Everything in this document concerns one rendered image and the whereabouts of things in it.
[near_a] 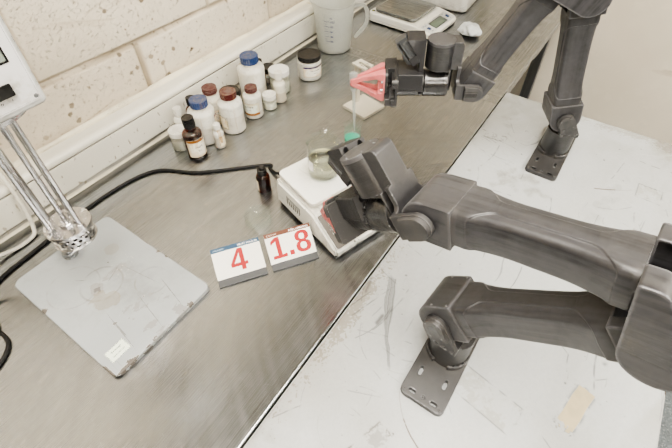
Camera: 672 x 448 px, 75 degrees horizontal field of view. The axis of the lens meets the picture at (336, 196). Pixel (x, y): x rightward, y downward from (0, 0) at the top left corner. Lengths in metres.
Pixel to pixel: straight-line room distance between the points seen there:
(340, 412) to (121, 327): 0.39
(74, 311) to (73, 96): 0.44
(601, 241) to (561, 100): 0.61
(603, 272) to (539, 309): 0.12
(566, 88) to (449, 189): 0.56
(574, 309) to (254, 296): 0.51
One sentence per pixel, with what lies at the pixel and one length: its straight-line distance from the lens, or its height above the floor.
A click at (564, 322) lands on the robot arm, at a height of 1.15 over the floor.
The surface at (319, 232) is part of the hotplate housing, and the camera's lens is 0.83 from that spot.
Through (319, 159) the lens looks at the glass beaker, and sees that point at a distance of 0.81.
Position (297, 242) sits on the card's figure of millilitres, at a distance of 0.84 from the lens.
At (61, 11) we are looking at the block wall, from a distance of 1.03.
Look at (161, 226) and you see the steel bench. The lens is 0.96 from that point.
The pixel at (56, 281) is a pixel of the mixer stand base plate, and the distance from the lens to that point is 0.95.
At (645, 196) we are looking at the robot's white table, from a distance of 1.17.
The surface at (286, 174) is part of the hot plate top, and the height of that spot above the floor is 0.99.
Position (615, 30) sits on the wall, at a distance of 2.11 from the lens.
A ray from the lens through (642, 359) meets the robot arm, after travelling 0.51.
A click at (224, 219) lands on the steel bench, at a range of 0.94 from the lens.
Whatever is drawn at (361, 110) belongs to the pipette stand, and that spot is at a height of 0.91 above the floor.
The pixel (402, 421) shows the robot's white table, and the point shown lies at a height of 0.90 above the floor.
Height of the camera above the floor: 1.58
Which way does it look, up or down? 46 degrees down
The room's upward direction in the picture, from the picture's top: straight up
